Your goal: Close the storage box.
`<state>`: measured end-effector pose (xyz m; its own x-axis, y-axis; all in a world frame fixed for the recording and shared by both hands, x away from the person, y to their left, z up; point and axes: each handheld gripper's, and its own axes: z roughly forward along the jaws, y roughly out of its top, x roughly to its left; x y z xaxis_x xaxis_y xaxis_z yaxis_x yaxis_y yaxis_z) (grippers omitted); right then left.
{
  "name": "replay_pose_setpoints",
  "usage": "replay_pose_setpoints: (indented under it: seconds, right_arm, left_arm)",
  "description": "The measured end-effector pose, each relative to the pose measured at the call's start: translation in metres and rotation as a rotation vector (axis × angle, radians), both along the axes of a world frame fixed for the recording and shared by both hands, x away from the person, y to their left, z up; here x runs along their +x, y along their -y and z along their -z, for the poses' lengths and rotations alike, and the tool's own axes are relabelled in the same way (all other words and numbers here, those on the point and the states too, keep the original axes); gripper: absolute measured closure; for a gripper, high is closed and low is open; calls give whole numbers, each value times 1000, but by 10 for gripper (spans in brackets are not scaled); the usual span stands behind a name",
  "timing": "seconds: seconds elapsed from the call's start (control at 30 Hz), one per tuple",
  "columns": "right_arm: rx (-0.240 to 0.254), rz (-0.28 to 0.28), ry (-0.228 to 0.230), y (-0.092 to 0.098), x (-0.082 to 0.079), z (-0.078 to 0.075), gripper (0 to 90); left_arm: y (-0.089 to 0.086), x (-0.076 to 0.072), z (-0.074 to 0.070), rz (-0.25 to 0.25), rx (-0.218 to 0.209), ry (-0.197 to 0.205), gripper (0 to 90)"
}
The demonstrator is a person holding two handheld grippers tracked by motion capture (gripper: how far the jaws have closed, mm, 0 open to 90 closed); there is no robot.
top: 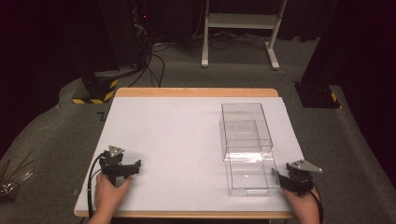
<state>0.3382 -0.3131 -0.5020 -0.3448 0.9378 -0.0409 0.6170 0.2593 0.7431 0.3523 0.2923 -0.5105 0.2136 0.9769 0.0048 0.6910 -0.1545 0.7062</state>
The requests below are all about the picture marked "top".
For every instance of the clear plastic drawer case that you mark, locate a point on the clear plastic drawer case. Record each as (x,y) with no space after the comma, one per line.
(246,130)

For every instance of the white metal stand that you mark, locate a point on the white metal stand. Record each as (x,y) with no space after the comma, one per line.
(241,21)

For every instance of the clear plastic drawer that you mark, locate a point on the clear plastic drawer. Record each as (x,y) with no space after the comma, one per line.
(250,174)

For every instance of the person's left hand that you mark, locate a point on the person's left hand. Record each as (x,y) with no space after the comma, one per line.
(109,192)

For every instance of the white table sheet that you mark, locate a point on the white table sheet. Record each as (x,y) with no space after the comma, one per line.
(174,149)

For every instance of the black stand with striped base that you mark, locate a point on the black stand with striped base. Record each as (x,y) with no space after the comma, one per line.
(99,84)

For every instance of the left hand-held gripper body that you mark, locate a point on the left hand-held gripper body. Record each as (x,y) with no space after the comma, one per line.
(112,163)

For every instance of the wooden table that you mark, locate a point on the wooden table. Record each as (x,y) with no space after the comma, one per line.
(193,92)

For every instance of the black stand base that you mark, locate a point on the black stand base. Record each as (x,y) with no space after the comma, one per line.
(316,95)

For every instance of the metal rods bundle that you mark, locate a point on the metal rods bundle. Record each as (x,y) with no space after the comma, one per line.
(12,182)

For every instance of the person's right hand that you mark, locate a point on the person's right hand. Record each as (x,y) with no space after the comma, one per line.
(302,207)

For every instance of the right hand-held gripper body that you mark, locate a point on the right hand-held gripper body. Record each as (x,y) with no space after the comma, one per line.
(299,178)

